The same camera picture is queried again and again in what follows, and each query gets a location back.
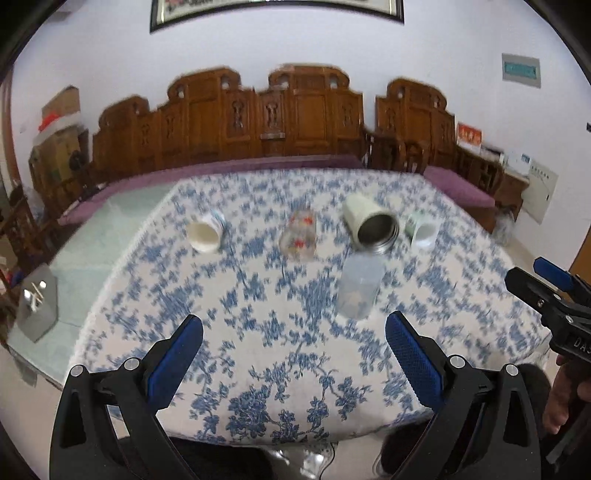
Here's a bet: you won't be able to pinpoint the red sign card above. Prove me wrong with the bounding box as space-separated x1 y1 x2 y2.
457 122 483 149

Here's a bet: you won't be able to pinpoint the white electrical panel door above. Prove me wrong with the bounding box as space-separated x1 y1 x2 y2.
522 160 558 224

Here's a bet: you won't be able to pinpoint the glass cup with red flowers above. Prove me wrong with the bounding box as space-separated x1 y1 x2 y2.
279 208 318 262

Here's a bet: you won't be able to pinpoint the blue floral tablecloth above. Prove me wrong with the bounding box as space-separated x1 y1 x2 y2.
71 170 549 444

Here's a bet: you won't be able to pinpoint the grey metal box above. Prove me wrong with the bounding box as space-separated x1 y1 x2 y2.
16 264 58 342

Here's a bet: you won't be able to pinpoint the grey wall panel box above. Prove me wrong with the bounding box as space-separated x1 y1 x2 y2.
502 53 541 89

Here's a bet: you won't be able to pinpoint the purple armchair cushion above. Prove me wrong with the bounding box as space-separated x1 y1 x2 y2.
423 165 495 208

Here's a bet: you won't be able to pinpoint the carved wooden sofa bench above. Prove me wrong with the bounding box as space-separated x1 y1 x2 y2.
92 64 367 181

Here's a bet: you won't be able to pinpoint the purple bench cushion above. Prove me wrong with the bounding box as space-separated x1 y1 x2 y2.
58 154 365 226

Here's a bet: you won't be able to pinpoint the white green plastic cup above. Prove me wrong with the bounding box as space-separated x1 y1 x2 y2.
405 210 441 251

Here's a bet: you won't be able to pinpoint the carved wooden armchair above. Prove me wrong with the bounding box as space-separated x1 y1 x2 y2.
366 78 507 195

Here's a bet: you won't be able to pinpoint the clear frosted plastic cup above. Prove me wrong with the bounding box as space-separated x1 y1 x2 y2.
335 253 386 321

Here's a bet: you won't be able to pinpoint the person's right hand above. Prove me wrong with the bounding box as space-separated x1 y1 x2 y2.
543 355 590 434

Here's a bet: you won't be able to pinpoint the stacked cardboard boxes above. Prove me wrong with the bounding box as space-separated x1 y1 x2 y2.
28 85 88 210

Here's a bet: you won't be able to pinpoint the white paper cup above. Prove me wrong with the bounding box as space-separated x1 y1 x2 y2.
186 210 226 254

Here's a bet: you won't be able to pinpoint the wooden side cabinet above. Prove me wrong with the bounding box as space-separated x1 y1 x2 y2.
456 146 529 219

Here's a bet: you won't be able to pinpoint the black framed wall picture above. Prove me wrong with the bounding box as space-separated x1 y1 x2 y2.
149 0 406 34

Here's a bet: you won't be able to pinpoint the cream steel-lined tumbler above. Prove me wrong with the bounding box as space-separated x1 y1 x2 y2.
342 193 400 254

